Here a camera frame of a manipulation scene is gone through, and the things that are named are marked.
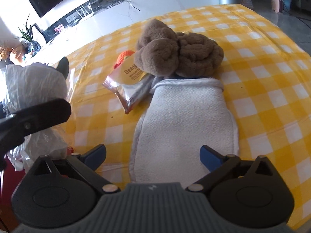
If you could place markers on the yellow checkered tablecloth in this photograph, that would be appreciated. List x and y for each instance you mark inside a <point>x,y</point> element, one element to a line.
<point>267,88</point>

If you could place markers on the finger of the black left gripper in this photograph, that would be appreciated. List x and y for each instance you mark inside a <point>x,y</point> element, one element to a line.
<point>63,67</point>
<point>16,126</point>

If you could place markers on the clear plastic bag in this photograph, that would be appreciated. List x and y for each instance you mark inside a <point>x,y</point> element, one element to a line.
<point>27,86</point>

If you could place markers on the white wifi router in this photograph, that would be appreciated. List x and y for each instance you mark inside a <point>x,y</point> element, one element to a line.
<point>85,11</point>

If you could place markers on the white terry mitt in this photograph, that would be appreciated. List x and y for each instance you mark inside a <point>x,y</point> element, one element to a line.
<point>183,116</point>

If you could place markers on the pink small heater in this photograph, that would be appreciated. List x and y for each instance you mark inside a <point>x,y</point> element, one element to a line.
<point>278,6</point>

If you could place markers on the orange crochet toy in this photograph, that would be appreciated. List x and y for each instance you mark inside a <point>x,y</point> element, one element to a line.
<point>122,57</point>

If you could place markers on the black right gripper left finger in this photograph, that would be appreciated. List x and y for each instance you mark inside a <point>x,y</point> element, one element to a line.
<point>59,192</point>

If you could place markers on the plant in blue vase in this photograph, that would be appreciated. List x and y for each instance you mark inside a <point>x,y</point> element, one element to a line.
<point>27,34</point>

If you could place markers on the brown plush towel roll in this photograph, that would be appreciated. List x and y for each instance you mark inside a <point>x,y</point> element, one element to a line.
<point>162,52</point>

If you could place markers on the red box lid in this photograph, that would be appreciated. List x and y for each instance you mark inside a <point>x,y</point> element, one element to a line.
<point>10,179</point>

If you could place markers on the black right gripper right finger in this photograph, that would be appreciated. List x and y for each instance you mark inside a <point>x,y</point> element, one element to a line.
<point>248,193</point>

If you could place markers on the white tv cabinet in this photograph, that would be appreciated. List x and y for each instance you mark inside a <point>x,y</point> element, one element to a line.
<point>106,21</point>

